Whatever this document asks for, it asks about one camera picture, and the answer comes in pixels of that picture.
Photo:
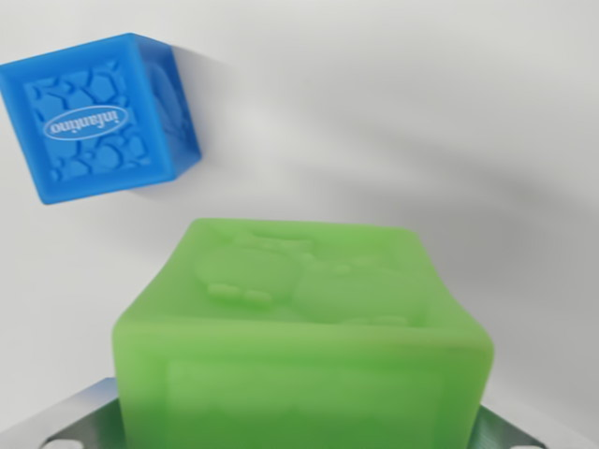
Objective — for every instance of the green soft toy cube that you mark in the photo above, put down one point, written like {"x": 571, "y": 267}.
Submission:
{"x": 299, "y": 351}

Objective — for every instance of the blue soft toy cube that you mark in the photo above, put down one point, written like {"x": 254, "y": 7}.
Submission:
{"x": 93, "y": 121}

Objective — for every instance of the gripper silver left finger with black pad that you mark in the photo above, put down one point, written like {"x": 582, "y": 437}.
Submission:
{"x": 65, "y": 421}

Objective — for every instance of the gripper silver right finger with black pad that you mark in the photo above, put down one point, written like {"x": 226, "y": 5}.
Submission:
{"x": 505, "y": 430}

